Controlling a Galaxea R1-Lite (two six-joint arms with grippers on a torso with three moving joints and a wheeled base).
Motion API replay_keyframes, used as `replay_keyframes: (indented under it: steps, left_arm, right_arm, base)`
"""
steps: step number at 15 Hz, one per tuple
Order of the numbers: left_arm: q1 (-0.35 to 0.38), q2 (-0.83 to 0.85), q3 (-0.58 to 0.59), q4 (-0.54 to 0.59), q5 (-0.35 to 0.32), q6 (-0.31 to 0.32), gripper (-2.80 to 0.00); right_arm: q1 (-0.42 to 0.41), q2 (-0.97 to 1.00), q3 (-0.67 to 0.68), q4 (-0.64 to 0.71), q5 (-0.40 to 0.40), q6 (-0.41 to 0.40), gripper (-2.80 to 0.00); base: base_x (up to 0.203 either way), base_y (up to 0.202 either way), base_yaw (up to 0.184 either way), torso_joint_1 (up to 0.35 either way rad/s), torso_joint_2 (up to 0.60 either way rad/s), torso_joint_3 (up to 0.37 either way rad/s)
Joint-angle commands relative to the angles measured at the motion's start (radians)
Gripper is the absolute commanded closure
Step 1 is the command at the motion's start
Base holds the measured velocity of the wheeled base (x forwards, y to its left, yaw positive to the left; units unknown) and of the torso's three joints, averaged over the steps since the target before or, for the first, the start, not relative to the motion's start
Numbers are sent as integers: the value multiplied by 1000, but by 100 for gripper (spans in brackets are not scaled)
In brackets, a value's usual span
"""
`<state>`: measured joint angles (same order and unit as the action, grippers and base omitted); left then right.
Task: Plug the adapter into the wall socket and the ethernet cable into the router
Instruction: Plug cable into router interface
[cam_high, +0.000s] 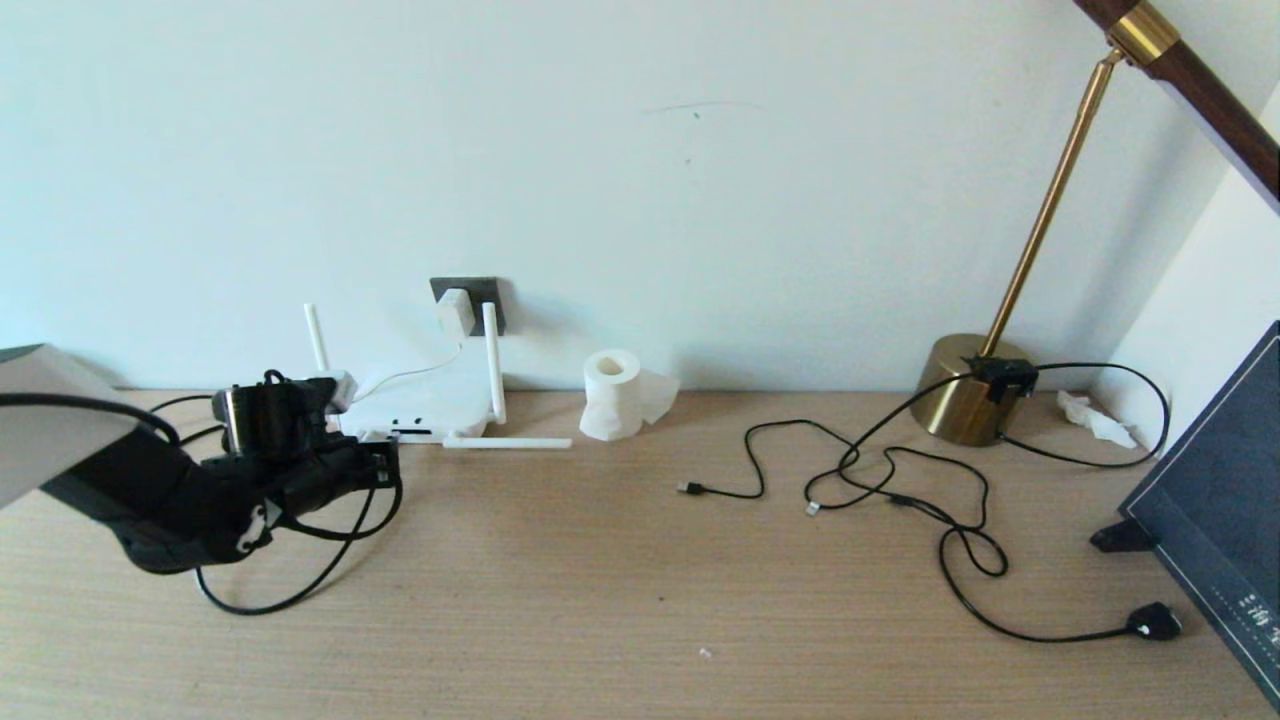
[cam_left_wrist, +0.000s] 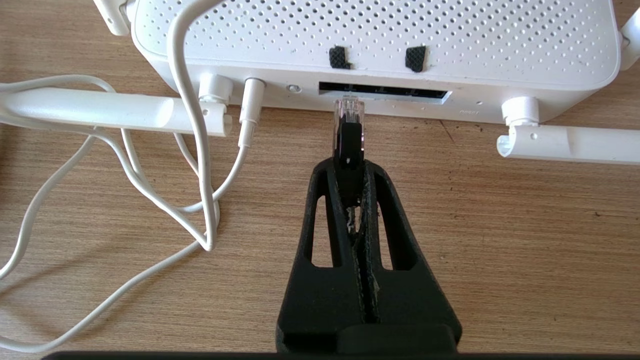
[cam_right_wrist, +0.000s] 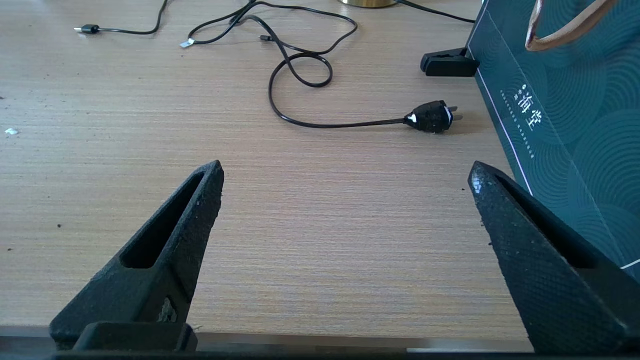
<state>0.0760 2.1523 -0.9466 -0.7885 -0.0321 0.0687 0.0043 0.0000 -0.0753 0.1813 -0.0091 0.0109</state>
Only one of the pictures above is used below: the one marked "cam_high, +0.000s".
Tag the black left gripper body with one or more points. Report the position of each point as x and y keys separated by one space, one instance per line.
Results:
x=380 y=465

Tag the white power adapter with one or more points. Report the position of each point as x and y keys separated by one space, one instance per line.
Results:
x=456 y=313

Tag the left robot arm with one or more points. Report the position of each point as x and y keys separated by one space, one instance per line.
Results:
x=60 y=430

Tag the white router with antennas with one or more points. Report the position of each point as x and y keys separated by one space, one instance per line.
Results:
x=440 y=405

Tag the white toilet paper roll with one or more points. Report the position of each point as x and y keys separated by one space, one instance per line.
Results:
x=612 y=398

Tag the brass and wood desk lamp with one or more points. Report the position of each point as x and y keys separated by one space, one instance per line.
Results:
x=962 y=400

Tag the black clip on lamp base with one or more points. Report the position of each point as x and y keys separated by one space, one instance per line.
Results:
x=1001 y=374

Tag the crumpled white tissue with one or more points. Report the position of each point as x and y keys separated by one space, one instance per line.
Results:
x=1096 y=420

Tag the dark blue board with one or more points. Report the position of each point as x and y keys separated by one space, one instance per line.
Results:
x=1220 y=500

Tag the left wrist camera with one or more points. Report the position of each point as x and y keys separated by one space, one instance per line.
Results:
x=338 y=390

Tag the grey wall socket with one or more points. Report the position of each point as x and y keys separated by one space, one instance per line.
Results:
x=487 y=290

